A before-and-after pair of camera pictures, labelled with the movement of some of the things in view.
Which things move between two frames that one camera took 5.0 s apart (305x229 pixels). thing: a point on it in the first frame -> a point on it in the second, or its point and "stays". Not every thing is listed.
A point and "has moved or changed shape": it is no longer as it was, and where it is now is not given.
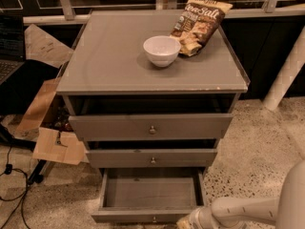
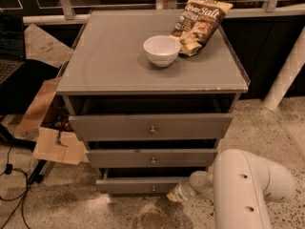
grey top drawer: [151, 127] stays
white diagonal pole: [287, 74] stays
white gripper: [196, 219] -> [180, 193]
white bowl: [162, 51] stays
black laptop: [11, 45] stays
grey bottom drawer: [148, 196] has moved or changed shape
